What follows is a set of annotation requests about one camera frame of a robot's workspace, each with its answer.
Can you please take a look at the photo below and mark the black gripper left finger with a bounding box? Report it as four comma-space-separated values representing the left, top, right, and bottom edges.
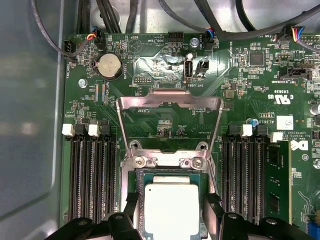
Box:
58, 191, 145, 240

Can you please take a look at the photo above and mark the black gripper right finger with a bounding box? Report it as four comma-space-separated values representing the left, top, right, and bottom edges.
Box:
197, 192, 312, 240

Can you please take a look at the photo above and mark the silver CPU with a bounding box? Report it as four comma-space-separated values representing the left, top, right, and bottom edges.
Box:
138, 172, 209, 240

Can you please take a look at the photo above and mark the metal socket cover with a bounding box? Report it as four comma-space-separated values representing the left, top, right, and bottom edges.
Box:
116, 89, 225, 161

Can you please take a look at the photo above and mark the green RAM stick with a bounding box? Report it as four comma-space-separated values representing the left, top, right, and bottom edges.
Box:
266, 141, 293, 225

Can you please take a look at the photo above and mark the green motherboard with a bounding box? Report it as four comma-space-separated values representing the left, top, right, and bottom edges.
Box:
61, 32, 320, 240

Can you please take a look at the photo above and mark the black PC case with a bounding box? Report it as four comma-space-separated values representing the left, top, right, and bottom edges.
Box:
0, 0, 320, 240

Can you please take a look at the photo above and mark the silver coin battery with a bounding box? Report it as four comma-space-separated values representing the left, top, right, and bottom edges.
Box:
96, 53, 124, 81

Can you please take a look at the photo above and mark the thick black cable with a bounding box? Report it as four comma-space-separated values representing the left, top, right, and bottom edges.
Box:
196, 0, 320, 42

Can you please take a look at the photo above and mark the black cable bundle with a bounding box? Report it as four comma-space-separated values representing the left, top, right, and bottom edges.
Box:
95, 0, 122, 35

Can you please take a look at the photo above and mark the black braided cable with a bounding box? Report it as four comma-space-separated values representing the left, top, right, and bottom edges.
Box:
76, 0, 90, 34
124, 0, 141, 34

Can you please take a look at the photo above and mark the thin black fan cable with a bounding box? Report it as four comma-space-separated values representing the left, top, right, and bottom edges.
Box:
31, 0, 77, 63

